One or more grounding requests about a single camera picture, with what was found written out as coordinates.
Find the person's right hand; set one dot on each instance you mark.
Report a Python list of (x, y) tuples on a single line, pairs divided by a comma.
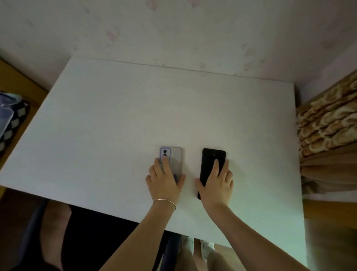
[(216, 192)]

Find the person's left hand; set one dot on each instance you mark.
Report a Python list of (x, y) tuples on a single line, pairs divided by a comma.
[(164, 187)]

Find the white phone purple camera trim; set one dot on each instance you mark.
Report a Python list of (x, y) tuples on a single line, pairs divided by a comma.
[(175, 156)]

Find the black phone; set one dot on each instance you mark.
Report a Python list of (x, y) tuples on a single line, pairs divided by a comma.
[(207, 159)]

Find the person's left forearm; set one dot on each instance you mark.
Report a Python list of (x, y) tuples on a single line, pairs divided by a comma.
[(139, 243)]

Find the person's right forearm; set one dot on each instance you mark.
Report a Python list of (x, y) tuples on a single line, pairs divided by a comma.
[(251, 245)]

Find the person's white right shoe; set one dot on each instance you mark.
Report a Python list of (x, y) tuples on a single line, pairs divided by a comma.
[(207, 248)]

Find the person's white shoe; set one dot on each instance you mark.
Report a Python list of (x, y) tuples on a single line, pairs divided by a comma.
[(207, 248), (188, 245)]

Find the person's white left shoe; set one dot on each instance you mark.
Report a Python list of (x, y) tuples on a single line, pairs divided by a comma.
[(188, 245)]

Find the person's right leg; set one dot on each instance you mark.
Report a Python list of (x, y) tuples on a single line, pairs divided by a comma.
[(223, 262)]

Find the person's leg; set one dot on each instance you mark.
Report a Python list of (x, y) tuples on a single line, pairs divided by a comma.
[(184, 263), (223, 262)]

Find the person's left leg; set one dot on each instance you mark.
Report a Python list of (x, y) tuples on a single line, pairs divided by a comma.
[(184, 263)]

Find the white desk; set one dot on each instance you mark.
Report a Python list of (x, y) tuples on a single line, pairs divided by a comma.
[(139, 111)]

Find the black office chair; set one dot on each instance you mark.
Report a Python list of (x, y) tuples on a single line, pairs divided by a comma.
[(97, 237)]

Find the orange white wooden wardrobe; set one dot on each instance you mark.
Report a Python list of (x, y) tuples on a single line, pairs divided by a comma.
[(332, 212)]

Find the brown patterned curtain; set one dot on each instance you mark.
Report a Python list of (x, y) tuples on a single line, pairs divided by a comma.
[(329, 125)]

